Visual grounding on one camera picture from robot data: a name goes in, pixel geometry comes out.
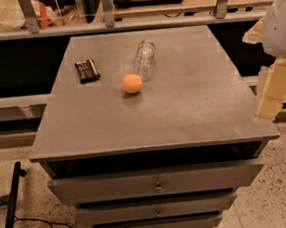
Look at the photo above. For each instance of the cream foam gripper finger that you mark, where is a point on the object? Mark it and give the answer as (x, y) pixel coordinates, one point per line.
(254, 34)
(271, 90)

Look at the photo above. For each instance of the clear plastic water bottle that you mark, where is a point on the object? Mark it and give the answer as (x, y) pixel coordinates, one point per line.
(144, 59)

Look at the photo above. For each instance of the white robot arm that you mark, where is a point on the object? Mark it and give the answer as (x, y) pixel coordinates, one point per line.
(274, 30)

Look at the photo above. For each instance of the orange ball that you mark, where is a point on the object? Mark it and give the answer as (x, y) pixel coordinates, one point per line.
(132, 84)

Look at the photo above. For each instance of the grey drawer cabinet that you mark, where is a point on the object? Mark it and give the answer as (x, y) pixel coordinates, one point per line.
(194, 109)

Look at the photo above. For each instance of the middle grey drawer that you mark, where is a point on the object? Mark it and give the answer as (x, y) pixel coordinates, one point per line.
(162, 207)

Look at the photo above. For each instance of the grey drawer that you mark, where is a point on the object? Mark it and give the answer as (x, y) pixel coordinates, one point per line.
(199, 221)
(155, 182)
(162, 207)

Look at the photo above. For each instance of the bottom grey drawer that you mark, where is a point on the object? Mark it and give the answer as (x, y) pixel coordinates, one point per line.
(199, 221)

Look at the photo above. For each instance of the top grey drawer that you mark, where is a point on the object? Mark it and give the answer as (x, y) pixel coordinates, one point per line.
(155, 182)

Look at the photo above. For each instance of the grey metal railing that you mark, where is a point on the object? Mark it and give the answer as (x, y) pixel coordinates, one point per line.
(47, 18)

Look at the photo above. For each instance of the black stand leg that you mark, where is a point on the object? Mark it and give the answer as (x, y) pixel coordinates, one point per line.
(17, 173)

